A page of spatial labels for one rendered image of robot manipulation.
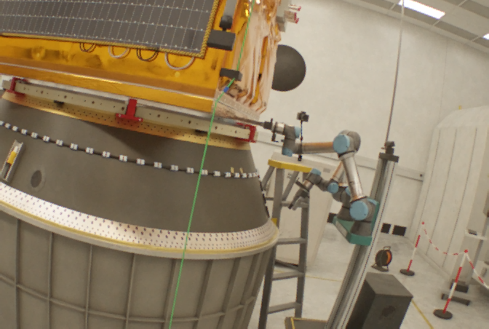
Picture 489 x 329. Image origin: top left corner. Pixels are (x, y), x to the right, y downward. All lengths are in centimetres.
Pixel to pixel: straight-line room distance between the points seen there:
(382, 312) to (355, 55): 783
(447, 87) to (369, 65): 227
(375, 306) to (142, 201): 183
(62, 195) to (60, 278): 38
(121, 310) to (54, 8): 142
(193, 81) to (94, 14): 55
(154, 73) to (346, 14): 888
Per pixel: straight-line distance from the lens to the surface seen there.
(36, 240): 193
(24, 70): 208
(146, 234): 187
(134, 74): 177
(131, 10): 180
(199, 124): 209
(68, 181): 191
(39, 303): 206
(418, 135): 1040
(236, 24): 174
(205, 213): 205
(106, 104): 196
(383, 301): 307
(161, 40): 171
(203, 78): 169
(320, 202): 595
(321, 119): 991
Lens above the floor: 172
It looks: 3 degrees down
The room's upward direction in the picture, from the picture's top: 13 degrees clockwise
